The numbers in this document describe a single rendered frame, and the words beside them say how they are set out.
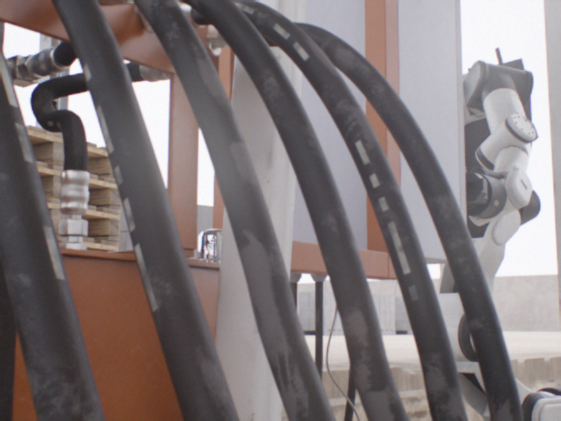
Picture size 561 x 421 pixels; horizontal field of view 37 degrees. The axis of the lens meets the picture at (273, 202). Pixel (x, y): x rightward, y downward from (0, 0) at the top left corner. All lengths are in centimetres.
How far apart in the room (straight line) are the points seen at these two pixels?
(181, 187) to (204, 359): 51
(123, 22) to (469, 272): 43
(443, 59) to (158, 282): 117
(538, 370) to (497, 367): 500
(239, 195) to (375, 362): 14
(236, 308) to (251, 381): 8
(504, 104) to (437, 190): 142
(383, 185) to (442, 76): 89
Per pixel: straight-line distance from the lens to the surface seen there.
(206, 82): 56
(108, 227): 396
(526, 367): 553
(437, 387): 63
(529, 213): 261
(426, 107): 147
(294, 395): 48
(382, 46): 139
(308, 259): 115
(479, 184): 164
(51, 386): 35
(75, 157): 92
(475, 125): 236
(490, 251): 239
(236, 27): 67
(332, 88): 70
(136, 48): 89
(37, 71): 103
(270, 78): 63
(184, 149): 92
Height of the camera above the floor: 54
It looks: 8 degrees up
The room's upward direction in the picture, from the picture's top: straight up
